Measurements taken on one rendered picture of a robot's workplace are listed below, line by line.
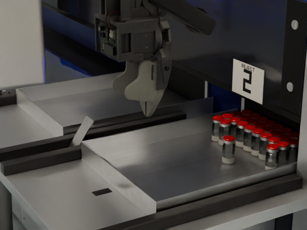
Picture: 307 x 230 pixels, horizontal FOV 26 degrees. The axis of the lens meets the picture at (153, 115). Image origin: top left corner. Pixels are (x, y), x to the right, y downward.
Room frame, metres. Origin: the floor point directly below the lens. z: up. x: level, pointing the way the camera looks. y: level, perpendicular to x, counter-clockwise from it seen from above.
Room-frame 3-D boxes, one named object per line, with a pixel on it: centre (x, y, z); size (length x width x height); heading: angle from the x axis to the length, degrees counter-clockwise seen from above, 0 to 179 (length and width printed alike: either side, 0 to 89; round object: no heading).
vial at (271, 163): (1.03, -0.20, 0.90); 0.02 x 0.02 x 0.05
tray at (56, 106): (1.34, 0.09, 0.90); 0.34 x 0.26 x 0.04; 120
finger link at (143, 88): (0.89, 0.02, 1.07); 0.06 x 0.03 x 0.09; 120
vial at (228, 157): (1.06, -0.13, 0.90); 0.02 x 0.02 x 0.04
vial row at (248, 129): (1.10, -0.18, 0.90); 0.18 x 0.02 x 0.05; 30
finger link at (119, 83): (0.91, 0.03, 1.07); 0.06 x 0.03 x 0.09; 120
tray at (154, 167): (1.05, -0.09, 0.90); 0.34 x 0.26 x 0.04; 120
